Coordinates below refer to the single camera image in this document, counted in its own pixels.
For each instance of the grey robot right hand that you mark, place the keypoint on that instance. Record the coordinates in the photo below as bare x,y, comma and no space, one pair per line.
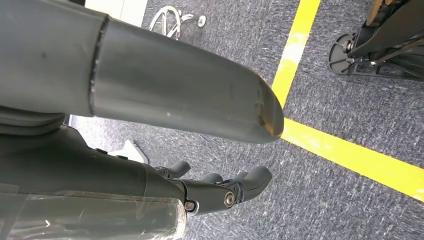
165,86

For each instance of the white flat plate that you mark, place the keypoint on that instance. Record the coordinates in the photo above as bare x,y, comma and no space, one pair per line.
132,153

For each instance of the black robot stand base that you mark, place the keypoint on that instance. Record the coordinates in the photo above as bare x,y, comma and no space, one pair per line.
394,36

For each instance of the chrome chair base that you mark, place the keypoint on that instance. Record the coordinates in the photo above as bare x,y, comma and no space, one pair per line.
172,21

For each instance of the robot right arm ribbed sleeve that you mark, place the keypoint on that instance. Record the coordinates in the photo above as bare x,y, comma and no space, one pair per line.
26,121

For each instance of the yellow floor tape strip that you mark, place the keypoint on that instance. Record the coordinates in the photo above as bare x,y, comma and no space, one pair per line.
354,155
294,49

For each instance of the white furniture panel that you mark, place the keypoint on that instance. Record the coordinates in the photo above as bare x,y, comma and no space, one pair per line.
126,10

